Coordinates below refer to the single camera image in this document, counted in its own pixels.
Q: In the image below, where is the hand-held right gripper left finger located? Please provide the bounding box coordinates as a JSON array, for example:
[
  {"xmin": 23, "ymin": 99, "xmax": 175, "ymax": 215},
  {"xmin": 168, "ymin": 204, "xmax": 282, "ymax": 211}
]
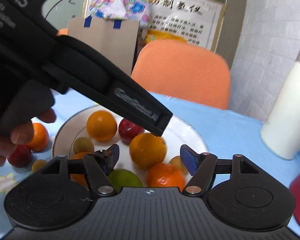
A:
[{"xmin": 39, "ymin": 144, "xmax": 120, "ymax": 197}]

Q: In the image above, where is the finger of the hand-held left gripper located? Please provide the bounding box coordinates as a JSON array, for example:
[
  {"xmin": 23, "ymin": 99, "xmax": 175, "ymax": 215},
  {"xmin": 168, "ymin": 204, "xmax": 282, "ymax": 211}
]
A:
[{"xmin": 150, "ymin": 114, "xmax": 174, "ymax": 137}]

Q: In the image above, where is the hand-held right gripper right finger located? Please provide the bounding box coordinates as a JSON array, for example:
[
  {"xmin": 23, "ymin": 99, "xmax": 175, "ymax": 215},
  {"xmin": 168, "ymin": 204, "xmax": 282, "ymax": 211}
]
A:
[{"xmin": 180, "ymin": 144, "xmax": 261, "ymax": 197}]

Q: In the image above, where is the brown longan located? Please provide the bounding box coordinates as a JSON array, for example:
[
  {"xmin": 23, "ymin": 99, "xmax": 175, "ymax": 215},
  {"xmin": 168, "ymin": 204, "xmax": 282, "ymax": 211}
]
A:
[
  {"xmin": 169, "ymin": 155, "xmax": 188, "ymax": 175},
  {"xmin": 31, "ymin": 159, "xmax": 48, "ymax": 173},
  {"xmin": 73, "ymin": 137, "xmax": 95, "ymax": 155}
]

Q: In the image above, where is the white plate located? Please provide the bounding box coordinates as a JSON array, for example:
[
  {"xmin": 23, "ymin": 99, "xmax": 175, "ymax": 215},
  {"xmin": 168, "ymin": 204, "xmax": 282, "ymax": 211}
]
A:
[{"xmin": 51, "ymin": 105, "xmax": 207, "ymax": 193}]

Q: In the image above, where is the red plum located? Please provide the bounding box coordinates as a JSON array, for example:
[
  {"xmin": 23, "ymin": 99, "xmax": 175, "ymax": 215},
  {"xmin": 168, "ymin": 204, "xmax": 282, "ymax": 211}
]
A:
[
  {"xmin": 118, "ymin": 118, "xmax": 145, "ymax": 144},
  {"xmin": 7, "ymin": 144, "xmax": 32, "ymax": 168}
]

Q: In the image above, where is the green apple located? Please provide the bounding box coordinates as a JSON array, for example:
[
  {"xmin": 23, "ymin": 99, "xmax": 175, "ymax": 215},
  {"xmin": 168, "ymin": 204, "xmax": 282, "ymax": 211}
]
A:
[{"xmin": 107, "ymin": 169, "xmax": 143, "ymax": 192}]

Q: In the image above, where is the small tangerine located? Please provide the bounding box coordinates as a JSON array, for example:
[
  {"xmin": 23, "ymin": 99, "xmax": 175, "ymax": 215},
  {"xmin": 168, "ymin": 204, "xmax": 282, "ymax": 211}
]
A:
[
  {"xmin": 70, "ymin": 151, "xmax": 90, "ymax": 188},
  {"xmin": 27, "ymin": 122, "xmax": 50, "ymax": 152},
  {"xmin": 146, "ymin": 163, "xmax": 186, "ymax": 192}
]

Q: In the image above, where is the large orange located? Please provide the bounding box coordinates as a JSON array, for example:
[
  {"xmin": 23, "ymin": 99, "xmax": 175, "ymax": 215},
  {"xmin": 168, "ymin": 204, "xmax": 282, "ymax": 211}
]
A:
[
  {"xmin": 129, "ymin": 133, "xmax": 167, "ymax": 171},
  {"xmin": 86, "ymin": 110, "xmax": 118, "ymax": 142}
]

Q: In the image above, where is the person's left hand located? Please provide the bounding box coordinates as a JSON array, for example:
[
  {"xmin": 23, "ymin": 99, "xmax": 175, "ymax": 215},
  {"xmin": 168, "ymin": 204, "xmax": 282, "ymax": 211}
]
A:
[{"xmin": 0, "ymin": 84, "xmax": 57, "ymax": 168}]

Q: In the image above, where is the blue printed tablecloth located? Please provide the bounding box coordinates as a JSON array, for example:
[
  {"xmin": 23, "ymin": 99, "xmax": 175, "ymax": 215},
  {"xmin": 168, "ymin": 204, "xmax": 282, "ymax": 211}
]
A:
[{"xmin": 0, "ymin": 91, "xmax": 300, "ymax": 240}]

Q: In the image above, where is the brown cardboard box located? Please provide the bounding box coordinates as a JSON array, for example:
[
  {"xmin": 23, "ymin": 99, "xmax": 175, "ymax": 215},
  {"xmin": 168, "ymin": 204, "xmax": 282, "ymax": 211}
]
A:
[{"xmin": 67, "ymin": 17, "xmax": 140, "ymax": 77}]

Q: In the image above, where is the yellow plastic bag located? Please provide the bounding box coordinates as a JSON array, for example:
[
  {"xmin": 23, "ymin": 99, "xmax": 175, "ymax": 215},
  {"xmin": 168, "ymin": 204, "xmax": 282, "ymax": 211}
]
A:
[{"xmin": 145, "ymin": 29, "xmax": 188, "ymax": 47}]

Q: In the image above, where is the floral cloth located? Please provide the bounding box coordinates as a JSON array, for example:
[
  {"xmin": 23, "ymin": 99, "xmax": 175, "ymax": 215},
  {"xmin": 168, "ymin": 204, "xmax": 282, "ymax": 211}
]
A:
[{"xmin": 89, "ymin": 0, "xmax": 152, "ymax": 28}]

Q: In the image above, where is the white thermos jug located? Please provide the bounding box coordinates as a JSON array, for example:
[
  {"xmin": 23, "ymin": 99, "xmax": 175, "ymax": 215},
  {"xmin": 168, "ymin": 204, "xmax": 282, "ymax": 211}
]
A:
[{"xmin": 260, "ymin": 44, "xmax": 300, "ymax": 160}]

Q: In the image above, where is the wall poster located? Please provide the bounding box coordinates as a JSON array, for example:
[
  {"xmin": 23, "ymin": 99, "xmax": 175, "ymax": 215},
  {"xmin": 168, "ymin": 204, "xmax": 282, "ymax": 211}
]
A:
[{"xmin": 82, "ymin": 0, "xmax": 227, "ymax": 53}]

